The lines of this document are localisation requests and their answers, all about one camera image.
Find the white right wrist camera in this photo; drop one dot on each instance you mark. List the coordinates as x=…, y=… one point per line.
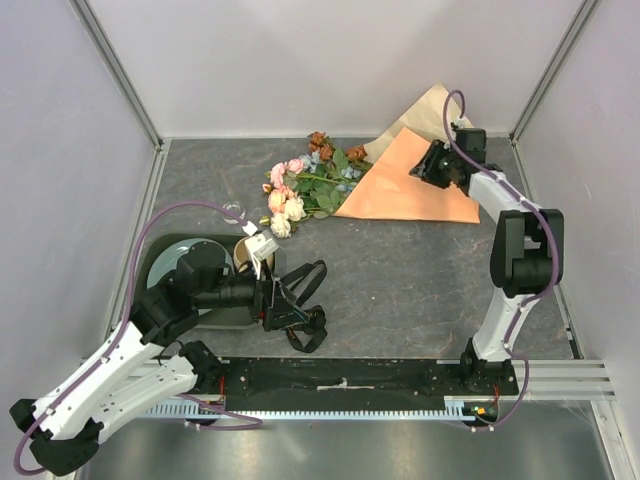
x=461, y=123

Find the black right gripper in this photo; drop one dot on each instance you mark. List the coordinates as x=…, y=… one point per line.
x=425, y=165

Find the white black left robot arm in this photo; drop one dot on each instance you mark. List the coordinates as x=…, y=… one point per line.
x=64, y=429

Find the small clear glass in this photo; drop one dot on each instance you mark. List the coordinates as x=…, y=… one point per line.
x=234, y=212

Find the dark green tray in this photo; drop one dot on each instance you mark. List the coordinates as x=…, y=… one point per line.
x=198, y=285

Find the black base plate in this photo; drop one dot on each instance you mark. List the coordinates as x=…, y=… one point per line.
x=350, y=384

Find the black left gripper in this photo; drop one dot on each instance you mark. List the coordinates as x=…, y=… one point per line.
x=278, y=310

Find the beige ceramic vase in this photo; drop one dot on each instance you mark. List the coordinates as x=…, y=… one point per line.
x=241, y=261

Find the light blue cable duct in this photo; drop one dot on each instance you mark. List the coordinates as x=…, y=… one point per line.
x=453, y=410

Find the light blue plate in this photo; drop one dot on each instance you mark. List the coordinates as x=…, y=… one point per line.
x=167, y=259

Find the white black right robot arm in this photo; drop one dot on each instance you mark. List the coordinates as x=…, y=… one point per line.
x=526, y=262

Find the black printed ribbon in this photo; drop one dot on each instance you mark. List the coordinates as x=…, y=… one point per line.
x=310, y=332

